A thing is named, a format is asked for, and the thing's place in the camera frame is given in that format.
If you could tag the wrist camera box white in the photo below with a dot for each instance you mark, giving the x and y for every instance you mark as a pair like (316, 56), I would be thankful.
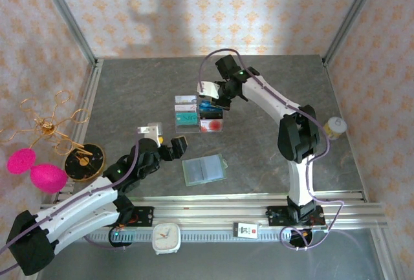
(152, 131)
(210, 88)

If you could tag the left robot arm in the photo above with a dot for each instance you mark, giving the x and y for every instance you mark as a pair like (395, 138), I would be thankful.
(84, 199)

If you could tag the yellow can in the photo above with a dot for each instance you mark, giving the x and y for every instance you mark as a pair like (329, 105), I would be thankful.
(334, 128)

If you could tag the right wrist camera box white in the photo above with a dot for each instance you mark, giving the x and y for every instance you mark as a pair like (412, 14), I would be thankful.
(210, 88)

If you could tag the pink egg sponge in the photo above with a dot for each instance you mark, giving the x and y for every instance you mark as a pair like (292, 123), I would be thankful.
(21, 161)
(48, 178)

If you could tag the aluminium frame post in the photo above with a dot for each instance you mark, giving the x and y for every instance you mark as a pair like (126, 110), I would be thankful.
(65, 11)
(354, 11)

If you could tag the small black white calendar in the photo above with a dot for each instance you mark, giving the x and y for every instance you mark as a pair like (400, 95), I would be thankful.
(245, 230)

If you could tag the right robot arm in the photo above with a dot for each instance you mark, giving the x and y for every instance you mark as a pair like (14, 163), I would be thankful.
(297, 137)

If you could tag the clear acrylic card holder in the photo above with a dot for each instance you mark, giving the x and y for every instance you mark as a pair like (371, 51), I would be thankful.
(194, 129)

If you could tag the white square alarm clock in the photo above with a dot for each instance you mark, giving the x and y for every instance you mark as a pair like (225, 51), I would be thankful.
(166, 238)

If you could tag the white pink card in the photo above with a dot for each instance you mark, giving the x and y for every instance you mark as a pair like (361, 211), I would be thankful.
(184, 108)

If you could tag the aluminium side rail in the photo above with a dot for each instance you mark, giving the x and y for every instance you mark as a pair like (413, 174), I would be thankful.
(338, 99)
(91, 86)

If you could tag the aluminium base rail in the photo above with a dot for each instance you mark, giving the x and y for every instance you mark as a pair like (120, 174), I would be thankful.
(210, 210)

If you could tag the black gold round clock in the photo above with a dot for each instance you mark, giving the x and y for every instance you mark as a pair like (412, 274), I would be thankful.
(84, 163)

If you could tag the teal card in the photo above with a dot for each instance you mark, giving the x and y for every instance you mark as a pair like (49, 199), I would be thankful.
(186, 119)

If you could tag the red white card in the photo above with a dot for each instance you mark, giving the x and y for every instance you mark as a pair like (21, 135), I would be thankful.
(211, 125)

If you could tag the green card wallet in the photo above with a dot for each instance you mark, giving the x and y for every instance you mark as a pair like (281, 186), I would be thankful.
(203, 170)

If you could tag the black card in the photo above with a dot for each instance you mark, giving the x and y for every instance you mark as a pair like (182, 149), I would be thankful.
(211, 115)

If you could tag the blue card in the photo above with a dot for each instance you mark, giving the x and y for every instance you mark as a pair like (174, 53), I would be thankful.
(208, 108)

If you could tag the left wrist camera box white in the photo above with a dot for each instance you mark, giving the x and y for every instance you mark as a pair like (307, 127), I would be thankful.
(152, 131)

